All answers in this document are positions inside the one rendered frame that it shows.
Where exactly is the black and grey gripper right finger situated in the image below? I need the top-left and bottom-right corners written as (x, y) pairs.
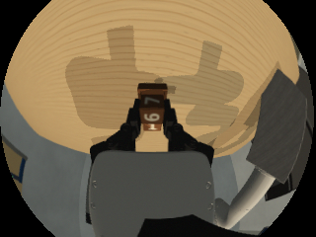
top-left (163, 99), bottom-right (214, 167)

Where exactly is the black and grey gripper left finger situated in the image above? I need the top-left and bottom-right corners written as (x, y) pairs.
top-left (90, 99), bottom-right (141, 165)

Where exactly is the brown number cube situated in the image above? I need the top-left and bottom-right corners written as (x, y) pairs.
top-left (139, 95), bottom-right (165, 124)
top-left (143, 124), bottom-right (162, 131)

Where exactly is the brown wooden tray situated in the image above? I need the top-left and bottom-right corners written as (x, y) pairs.
top-left (137, 83), bottom-right (168, 100)

